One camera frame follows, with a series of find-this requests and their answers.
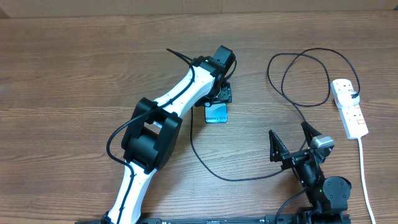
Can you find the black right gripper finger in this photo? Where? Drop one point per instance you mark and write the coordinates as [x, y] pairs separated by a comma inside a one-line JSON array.
[[309, 132], [277, 148]]

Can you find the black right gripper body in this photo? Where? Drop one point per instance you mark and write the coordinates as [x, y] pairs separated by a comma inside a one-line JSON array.
[[292, 159]]

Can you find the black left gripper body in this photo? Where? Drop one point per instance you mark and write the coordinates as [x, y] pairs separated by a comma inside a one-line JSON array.
[[223, 95]]

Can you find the Galaxy smartphone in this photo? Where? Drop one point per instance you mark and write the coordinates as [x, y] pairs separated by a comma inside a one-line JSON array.
[[216, 113]]

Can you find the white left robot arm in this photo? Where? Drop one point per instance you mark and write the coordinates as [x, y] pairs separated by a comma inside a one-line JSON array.
[[145, 143]]

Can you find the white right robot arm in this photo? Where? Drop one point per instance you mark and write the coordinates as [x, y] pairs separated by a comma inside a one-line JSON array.
[[327, 196]]

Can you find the white charger adapter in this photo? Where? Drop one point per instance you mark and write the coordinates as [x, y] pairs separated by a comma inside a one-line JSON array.
[[345, 99]]

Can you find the white power strip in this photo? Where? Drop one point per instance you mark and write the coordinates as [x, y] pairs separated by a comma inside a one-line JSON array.
[[352, 117]]

